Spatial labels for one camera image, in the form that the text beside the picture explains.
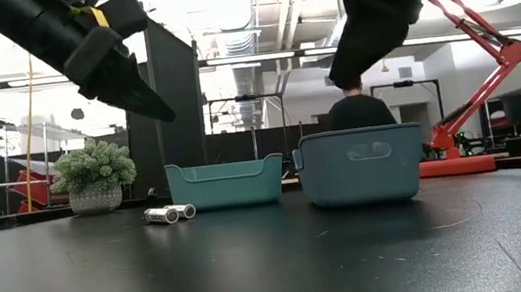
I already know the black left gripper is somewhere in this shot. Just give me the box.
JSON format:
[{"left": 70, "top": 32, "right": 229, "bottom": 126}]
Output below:
[{"left": 0, "top": 0, "right": 178, "bottom": 146}]

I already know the blue plastic bin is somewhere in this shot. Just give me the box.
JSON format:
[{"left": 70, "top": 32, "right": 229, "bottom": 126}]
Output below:
[{"left": 290, "top": 119, "right": 432, "bottom": 214}]

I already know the teal plastic bin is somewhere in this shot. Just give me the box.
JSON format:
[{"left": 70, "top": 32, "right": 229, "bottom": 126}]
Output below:
[{"left": 164, "top": 149, "right": 290, "bottom": 216}]

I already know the person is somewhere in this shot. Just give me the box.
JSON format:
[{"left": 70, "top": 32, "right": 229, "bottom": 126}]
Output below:
[{"left": 324, "top": 72, "right": 398, "bottom": 134}]

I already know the black partition panel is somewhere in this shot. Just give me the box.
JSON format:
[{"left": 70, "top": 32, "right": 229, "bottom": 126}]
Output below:
[{"left": 111, "top": 13, "right": 218, "bottom": 202}]

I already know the green potted plant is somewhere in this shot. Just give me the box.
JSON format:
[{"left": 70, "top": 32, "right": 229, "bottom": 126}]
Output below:
[{"left": 44, "top": 132, "right": 143, "bottom": 220}]

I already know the metal shelf rack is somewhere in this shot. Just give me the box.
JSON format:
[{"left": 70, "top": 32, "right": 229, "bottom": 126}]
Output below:
[{"left": 0, "top": 118, "right": 76, "bottom": 217}]

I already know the red plastic storage bin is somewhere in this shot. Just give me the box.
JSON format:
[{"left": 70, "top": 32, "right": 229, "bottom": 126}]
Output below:
[{"left": 6, "top": 163, "right": 73, "bottom": 215}]

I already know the red desk lamp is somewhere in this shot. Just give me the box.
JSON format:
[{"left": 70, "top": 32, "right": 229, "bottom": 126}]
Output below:
[{"left": 396, "top": 0, "right": 521, "bottom": 182}]

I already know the yellow hanging cable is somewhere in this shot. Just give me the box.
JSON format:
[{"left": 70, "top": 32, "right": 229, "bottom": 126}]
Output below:
[{"left": 7, "top": 52, "right": 53, "bottom": 214}]

